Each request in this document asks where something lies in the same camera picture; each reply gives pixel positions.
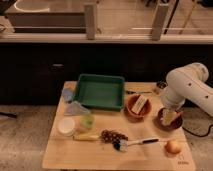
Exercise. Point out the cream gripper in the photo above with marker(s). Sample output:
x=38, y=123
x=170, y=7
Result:
x=168, y=115

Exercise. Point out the green plastic tray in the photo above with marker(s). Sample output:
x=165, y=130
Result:
x=100, y=91

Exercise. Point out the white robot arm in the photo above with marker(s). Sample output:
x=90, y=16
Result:
x=187, y=82

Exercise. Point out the dark red bowl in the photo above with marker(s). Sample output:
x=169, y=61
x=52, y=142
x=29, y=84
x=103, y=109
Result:
x=174, y=125

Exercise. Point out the orange terracotta bowl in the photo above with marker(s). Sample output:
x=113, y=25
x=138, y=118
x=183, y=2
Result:
x=133, y=117

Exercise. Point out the yellow onion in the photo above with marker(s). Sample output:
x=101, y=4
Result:
x=173, y=147

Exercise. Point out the small metal can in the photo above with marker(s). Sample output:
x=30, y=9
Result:
x=160, y=85

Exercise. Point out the white box in bowl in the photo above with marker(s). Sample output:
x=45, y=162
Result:
x=139, y=104

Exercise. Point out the dark grape bunch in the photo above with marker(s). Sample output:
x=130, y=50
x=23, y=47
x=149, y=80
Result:
x=111, y=136

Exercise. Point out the green translucent cup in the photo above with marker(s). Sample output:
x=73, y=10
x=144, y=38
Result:
x=87, y=121

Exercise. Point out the grey triangular cloth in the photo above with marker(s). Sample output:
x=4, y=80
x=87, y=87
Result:
x=75, y=108

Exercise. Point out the white round lid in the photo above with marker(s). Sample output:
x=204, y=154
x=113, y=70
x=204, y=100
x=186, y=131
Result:
x=66, y=126

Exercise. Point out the black handled utensil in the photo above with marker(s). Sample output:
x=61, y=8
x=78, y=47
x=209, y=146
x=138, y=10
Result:
x=137, y=92

